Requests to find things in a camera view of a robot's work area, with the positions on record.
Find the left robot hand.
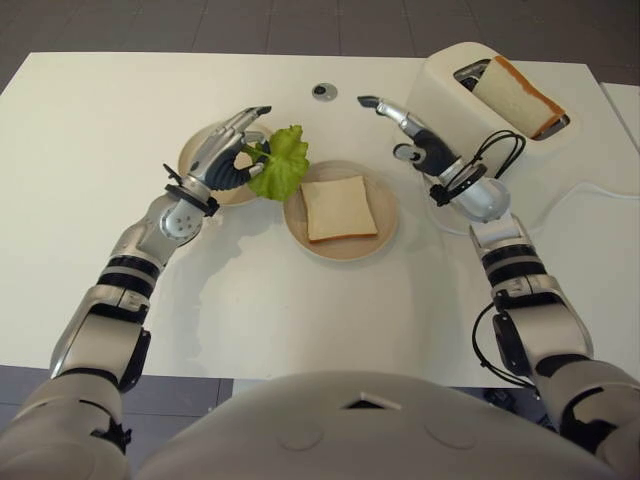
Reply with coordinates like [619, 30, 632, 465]
[185, 104, 274, 193]

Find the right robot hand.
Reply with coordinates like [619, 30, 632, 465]
[356, 94, 462, 178]

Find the green lettuce leaf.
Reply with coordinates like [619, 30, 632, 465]
[241, 124, 310, 203]

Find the beige plate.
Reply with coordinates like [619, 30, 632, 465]
[282, 159, 401, 261]
[178, 122, 275, 207]

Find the cream toaster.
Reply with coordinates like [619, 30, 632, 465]
[402, 41, 586, 232]

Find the bread slice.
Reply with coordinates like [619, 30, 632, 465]
[472, 55, 566, 139]
[299, 175, 379, 245]

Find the robot body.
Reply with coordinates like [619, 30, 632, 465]
[130, 369, 616, 480]

